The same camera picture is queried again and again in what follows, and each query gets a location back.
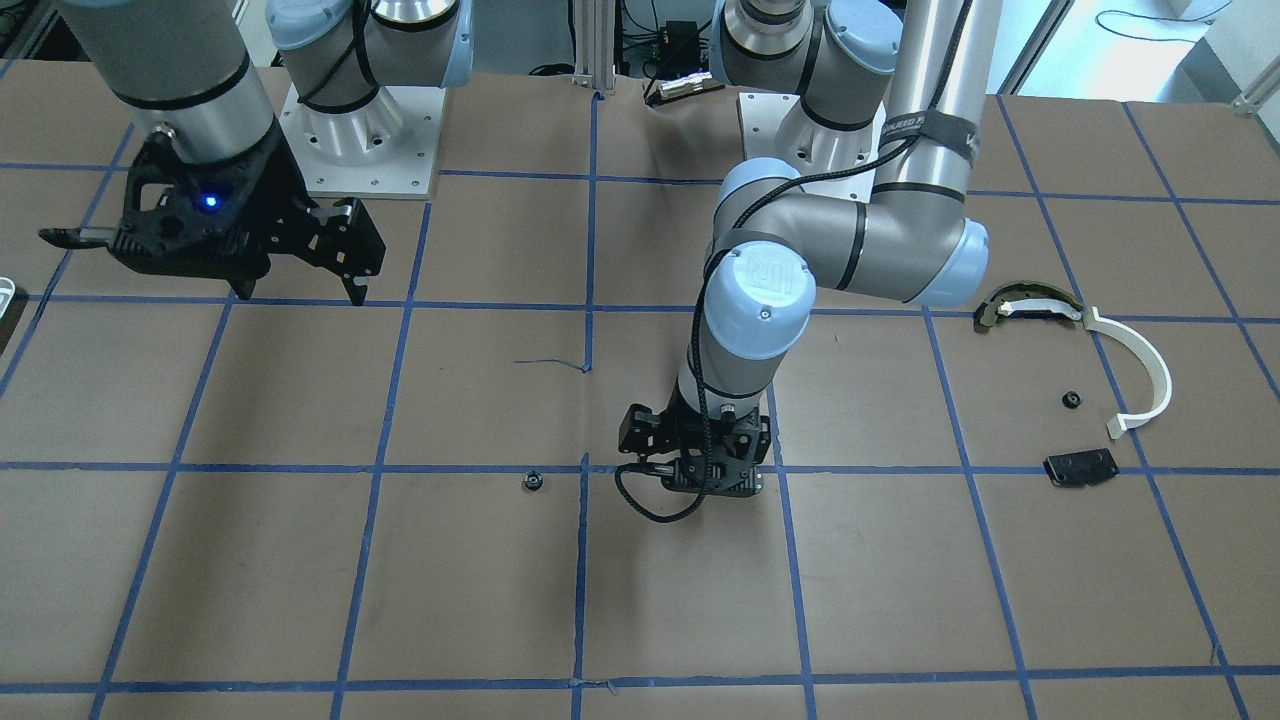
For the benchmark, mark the ribbed silver metal tray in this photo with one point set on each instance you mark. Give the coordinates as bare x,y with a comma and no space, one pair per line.
8,292

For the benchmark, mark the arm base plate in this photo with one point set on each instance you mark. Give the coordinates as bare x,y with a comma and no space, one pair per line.
774,126
386,150

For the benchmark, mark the aluminium frame post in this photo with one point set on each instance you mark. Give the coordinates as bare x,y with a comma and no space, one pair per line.
594,42

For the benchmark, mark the small black plastic bracket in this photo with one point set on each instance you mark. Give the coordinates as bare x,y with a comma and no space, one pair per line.
1081,468

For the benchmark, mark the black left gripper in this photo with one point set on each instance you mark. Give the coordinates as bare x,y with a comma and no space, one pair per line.
643,430

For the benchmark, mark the olive green brake shoe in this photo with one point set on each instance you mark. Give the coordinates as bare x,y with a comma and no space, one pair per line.
1029,299

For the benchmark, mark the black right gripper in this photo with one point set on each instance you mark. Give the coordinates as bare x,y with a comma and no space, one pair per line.
268,203

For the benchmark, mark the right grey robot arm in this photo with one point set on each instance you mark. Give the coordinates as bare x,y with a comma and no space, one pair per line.
182,67

